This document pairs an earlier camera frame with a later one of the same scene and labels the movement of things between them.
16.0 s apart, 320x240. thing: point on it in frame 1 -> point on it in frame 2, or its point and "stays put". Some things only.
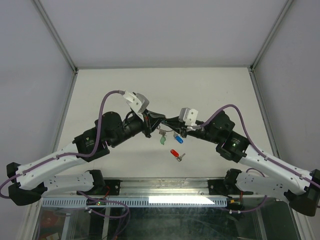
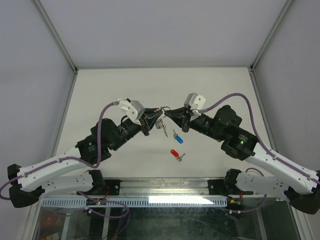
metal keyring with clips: x=163 y=132 -> x=159 y=123
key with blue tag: x=178 y=138 stays put
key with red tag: x=176 y=154 stays put
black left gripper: x=150 y=122 stays put
